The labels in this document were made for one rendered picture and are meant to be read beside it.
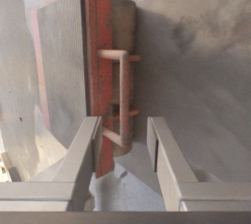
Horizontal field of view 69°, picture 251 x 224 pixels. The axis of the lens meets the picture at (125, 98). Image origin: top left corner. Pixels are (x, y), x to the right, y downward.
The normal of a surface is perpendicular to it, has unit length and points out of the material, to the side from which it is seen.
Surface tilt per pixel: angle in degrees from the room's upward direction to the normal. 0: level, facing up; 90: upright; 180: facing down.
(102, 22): 90
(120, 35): 70
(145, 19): 0
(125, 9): 81
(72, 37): 0
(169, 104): 0
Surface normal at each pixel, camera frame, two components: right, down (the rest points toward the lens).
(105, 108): 0.65, 0.22
